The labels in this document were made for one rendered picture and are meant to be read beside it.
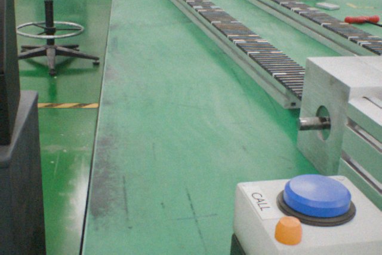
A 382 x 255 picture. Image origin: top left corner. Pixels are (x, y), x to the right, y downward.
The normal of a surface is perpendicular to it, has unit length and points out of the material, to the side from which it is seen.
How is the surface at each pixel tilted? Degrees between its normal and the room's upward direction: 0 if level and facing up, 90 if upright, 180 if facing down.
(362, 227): 0
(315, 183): 3
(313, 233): 0
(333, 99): 90
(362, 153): 90
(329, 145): 90
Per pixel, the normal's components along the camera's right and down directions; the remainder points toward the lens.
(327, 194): 0.06, -0.92
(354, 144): -0.98, 0.04
